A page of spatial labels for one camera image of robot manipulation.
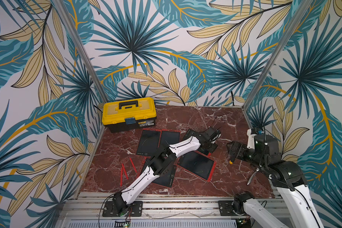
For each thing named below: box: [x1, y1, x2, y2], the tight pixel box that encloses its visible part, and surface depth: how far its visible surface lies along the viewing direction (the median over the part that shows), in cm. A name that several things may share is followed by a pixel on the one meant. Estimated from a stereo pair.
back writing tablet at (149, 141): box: [135, 128, 162, 157], surface depth 103 cm
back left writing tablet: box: [157, 129, 181, 149], surface depth 105 cm
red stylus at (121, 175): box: [120, 162, 123, 188], surface depth 86 cm
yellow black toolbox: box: [101, 96, 157, 133], surface depth 97 cm
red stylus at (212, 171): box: [208, 161, 217, 182], surface depth 88 cm
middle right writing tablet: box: [173, 150, 217, 182], surface depth 92 cm
